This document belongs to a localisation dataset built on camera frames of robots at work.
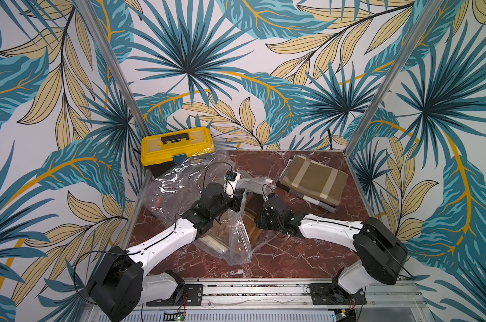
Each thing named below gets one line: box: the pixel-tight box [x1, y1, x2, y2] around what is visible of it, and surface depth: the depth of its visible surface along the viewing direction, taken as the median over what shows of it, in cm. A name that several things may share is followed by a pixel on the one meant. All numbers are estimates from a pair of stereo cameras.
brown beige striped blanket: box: [280, 154, 350, 207], surface depth 105 cm
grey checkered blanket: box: [278, 171, 349, 207], surface depth 103 cm
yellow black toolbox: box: [140, 126, 215, 179], surface depth 100 cm
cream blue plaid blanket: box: [198, 230, 230, 253], surface depth 86 cm
